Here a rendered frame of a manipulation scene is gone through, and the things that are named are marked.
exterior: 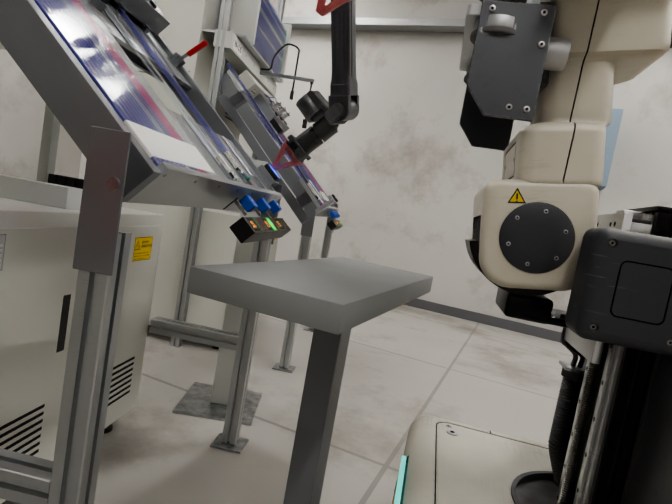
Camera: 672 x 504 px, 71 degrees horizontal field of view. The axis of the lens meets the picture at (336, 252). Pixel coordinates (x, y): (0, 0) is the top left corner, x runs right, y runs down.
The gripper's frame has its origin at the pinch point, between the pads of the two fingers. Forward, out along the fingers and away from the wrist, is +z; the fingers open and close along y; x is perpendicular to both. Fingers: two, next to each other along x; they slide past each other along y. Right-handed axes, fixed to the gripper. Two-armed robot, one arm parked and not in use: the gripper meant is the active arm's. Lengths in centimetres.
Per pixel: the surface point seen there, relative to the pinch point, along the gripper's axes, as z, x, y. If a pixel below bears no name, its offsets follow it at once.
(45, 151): 49, -41, 6
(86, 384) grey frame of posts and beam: 24, 24, 76
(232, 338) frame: 37.9, 31.5, 2.5
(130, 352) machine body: 60, 18, 11
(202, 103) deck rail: 5.6, -24.7, 3.5
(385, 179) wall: -32, 0, -311
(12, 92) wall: 161, -215, -210
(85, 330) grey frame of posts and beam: 20, 19, 75
